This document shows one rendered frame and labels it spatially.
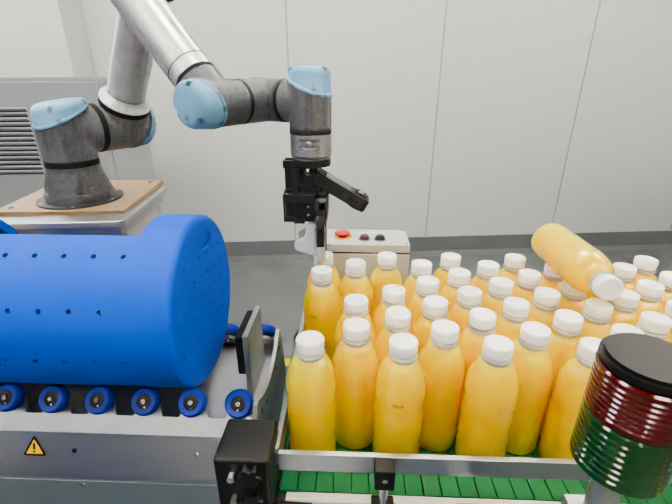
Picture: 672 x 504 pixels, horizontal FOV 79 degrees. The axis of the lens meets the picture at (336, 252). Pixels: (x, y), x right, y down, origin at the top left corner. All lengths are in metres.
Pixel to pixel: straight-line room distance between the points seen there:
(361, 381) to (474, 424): 0.17
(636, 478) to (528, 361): 0.30
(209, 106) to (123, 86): 0.48
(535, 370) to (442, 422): 0.15
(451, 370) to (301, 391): 0.21
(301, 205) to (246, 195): 2.73
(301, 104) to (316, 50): 2.62
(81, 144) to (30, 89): 1.29
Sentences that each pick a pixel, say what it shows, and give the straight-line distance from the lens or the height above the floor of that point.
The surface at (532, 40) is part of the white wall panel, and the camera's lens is 3.77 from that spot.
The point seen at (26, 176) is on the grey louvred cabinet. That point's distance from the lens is 2.51.
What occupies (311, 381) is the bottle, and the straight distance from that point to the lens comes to 0.58.
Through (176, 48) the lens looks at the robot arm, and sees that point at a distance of 0.76.
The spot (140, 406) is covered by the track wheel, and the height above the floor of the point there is 0.96.
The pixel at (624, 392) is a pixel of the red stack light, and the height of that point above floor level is 1.24.
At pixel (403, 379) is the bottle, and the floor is 1.07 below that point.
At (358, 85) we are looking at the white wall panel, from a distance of 3.37.
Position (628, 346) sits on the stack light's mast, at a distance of 0.36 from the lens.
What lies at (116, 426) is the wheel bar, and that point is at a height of 0.92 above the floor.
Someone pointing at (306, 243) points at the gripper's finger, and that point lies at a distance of 0.79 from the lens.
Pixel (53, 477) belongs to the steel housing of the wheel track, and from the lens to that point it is 0.90.
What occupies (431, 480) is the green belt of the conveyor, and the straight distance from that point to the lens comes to 0.69.
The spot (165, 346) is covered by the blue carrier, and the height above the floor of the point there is 1.10.
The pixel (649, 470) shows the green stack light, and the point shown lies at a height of 1.19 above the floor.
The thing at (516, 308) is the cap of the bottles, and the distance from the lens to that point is 0.70.
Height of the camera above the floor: 1.43
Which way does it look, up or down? 23 degrees down
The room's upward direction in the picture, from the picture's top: straight up
